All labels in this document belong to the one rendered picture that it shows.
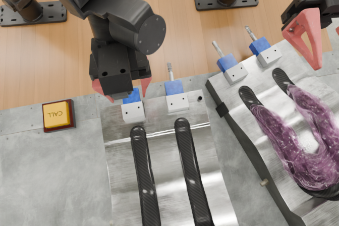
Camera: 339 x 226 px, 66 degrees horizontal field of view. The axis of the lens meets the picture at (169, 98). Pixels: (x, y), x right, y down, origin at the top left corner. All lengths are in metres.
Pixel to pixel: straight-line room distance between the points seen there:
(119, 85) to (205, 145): 0.33
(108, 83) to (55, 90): 0.45
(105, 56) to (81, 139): 0.39
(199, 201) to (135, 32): 0.41
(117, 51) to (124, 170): 0.32
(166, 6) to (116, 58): 0.50
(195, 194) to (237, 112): 0.23
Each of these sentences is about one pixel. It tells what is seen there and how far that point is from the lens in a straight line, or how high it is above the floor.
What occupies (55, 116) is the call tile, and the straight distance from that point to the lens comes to 0.75.
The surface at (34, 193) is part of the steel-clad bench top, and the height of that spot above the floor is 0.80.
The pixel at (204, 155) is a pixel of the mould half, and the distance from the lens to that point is 0.65.
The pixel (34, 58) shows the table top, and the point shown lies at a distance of 0.88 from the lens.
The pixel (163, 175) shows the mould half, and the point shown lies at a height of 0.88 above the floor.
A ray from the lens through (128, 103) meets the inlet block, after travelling 0.64.
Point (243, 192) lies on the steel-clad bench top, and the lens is 0.75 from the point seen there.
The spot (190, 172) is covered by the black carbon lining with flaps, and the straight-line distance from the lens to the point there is 0.65.
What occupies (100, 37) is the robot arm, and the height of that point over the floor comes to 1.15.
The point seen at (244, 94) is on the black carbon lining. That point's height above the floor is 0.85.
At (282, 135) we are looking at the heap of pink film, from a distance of 0.67.
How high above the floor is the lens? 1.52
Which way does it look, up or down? 75 degrees down
